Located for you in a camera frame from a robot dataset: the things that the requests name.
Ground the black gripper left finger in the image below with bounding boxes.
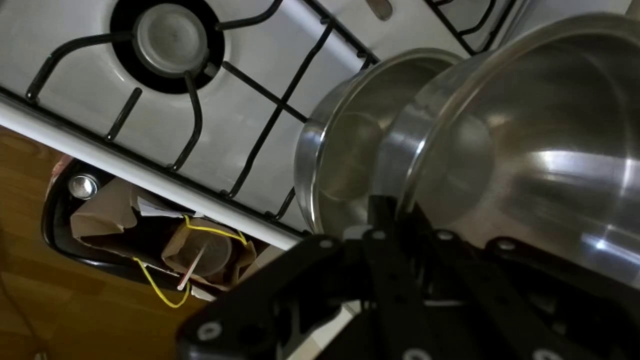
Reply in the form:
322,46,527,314
177,195,438,360

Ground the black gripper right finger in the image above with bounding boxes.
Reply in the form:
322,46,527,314
398,204,640,360

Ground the small silver metal bowl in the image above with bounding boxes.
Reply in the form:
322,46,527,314
372,12,640,287

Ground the black bin with paper trash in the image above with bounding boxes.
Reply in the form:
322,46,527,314
39,158,286,314

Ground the white gas stove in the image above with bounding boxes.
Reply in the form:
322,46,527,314
0,0,640,254

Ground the yellow string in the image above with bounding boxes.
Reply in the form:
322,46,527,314
130,216,259,310

